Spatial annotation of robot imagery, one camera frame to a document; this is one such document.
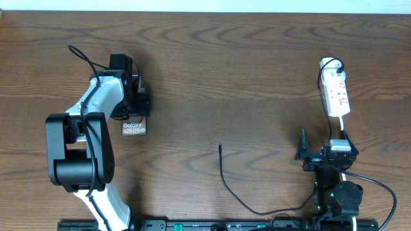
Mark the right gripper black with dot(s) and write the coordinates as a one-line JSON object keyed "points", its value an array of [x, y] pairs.
{"points": [[312, 162]]}

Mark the white power strip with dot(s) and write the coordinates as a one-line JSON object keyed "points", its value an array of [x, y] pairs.
{"points": [[333, 79]]}

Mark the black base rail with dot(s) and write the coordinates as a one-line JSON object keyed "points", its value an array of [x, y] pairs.
{"points": [[279, 224]]}

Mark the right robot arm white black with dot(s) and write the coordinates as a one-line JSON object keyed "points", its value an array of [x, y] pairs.
{"points": [[338, 200]]}

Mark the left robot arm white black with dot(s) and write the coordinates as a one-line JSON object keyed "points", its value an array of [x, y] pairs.
{"points": [[79, 149]]}

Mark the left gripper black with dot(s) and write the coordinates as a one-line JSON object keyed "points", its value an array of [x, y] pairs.
{"points": [[142, 108]]}

